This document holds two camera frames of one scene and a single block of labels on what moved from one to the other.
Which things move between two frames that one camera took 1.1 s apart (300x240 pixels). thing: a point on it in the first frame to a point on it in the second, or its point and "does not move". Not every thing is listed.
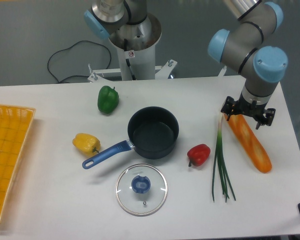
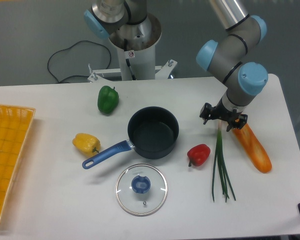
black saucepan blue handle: [152, 132] does not move
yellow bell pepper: [88, 143] does not move
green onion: [220, 154] does not move
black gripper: [252, 109] to [220, 112]
